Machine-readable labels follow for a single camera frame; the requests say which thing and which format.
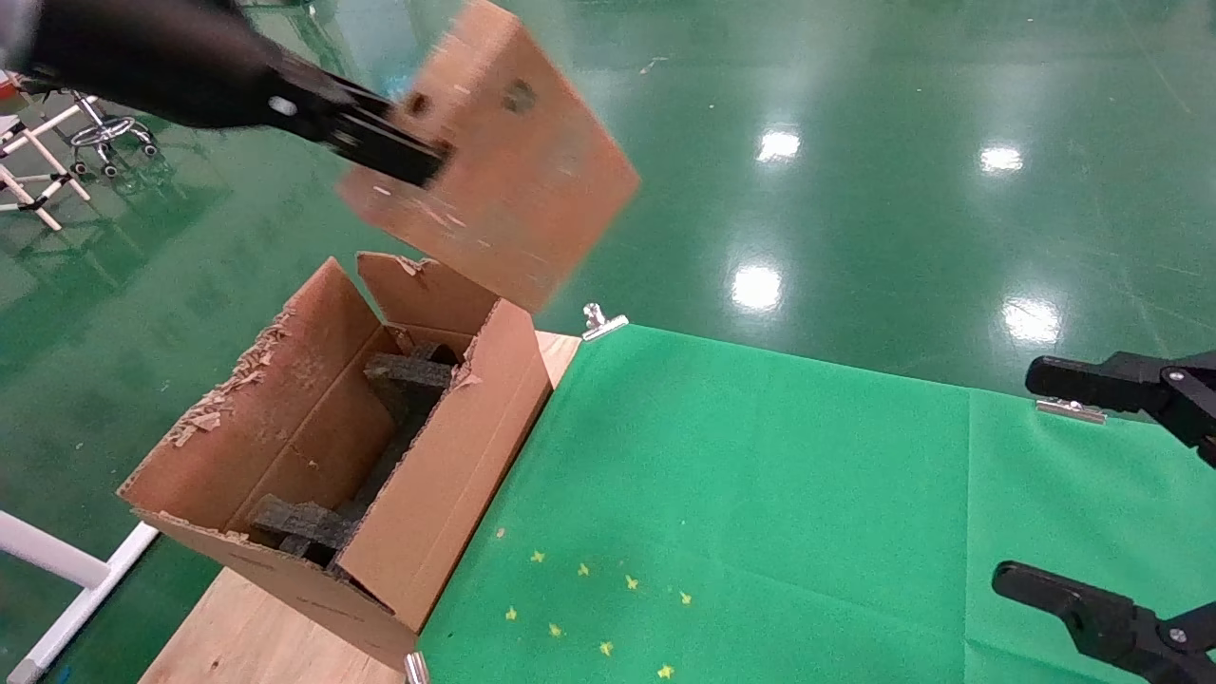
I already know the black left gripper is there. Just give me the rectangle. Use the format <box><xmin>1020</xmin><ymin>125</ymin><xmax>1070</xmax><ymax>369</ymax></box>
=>
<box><xmin>19</xmin><ymin>0</ymin><xmax>454</xmax><ymax>188</ymax></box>

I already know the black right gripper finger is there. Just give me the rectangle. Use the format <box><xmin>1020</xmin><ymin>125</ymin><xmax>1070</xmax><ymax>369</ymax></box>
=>
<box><xmin>1024</xmin><ymin>350</ymin><xmax>1216</xmax><ymax>468</ymax></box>
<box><xmin>991</xmin><ymin>560</ymin><xmax>1216</xmax><ymax>684</ymax></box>

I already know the small brown cardboard box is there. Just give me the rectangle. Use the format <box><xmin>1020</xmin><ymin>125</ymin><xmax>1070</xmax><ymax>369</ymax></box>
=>
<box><xmin>336</xmin><ymin>0</ymin><xmax>641</xmax><ymax>315</ymax></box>

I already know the large open brown carton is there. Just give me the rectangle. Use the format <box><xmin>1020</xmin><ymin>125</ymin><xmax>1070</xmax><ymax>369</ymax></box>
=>
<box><xmin>116</xmin><ymin>251</ymin><xmax>555</xmax><ymax>672</ymax></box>

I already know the black swivel stool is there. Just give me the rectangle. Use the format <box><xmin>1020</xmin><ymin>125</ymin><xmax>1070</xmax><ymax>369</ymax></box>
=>
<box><xmin>68</xmin><ymin>90</ymin><xmax>161</xmax><ymax>181</ymax></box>

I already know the green table cloth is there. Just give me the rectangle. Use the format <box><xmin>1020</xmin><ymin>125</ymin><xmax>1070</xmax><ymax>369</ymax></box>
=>
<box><xmin>416</xmin><ymin>323</ymin><xmax>1216</xmax><ymax>684</ymax></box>

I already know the white pipe rack frame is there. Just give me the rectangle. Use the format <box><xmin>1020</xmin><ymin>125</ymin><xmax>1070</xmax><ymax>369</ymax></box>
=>
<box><xmin>0</xmin><ymin>90</ymin><xmax>102</xmax><ymax>233</ymax></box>

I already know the white pipe table frame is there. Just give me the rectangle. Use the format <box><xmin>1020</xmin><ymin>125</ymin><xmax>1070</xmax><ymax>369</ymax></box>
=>
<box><xmin>0</xmin><ymin>510</ymin><xmax>161</xmax><ymax>684</ymax></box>

